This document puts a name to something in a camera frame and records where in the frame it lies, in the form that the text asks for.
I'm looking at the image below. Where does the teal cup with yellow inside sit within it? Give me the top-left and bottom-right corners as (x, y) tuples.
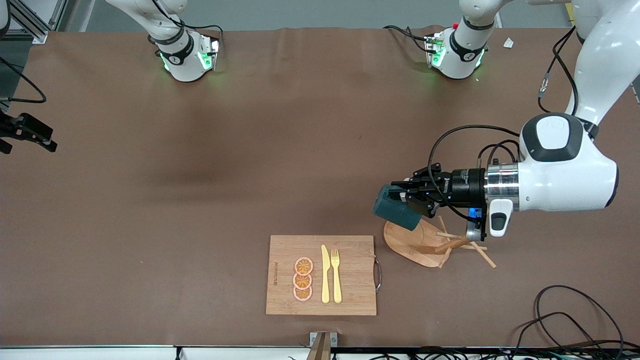
(372, 184), (423, 232)

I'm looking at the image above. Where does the wooden cup rack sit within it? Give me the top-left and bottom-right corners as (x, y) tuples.
(383, 215), (497, 269)

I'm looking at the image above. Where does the yellow plastic fork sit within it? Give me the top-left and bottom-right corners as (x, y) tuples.
(330, 248), (343, 304)

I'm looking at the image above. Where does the yellow plastic knife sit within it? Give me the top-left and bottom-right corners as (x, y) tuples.
(321, 244), (331, 304)

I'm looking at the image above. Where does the brown table cover sheet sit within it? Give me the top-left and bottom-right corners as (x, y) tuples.
(0, 26), (640, 348)

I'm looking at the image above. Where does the aluminium frame post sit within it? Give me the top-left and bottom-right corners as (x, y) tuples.
(0, 0), (68, 45)

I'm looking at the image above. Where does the bamboo cutting board, metal handle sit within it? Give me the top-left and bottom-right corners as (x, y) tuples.
(265, 235), (382, 317)

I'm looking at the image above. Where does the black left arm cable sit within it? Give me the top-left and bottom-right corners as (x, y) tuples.
(427, 25), (581, 223)

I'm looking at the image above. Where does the black looped cable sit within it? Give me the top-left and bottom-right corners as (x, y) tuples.
(510, 312), (601, 360)
(534, 285), (626, 360)

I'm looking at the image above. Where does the black cable bundle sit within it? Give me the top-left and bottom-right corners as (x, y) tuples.
(330, 346), (640, 360)

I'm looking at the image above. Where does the grey metal bracket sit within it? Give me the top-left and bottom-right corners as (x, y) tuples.
(306, 331), (339, 360)

